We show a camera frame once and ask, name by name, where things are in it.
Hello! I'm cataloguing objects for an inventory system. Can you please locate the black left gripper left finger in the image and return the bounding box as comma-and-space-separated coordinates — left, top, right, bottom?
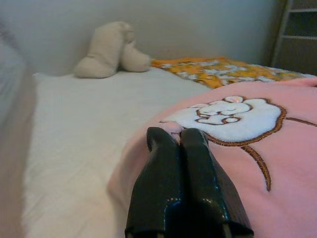
125, 126, 184, 238

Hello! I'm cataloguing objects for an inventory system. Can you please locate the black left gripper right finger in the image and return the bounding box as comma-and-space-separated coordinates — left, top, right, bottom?
179, 127, 255, 238

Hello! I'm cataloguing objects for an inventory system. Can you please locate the pink plush pillow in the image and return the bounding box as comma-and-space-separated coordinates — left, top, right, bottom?
106, 76, 317, 238

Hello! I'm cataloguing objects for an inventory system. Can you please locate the white quilted mattress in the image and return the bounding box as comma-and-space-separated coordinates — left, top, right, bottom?
21, 66, 211, 238

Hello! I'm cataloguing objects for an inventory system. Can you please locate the yellow cartoon egg print blanket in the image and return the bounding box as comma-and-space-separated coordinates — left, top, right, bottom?
150, 56, 317, 90

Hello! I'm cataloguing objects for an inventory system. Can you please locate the beige plush toy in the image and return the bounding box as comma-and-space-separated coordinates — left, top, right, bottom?
73, 21, 152, 79

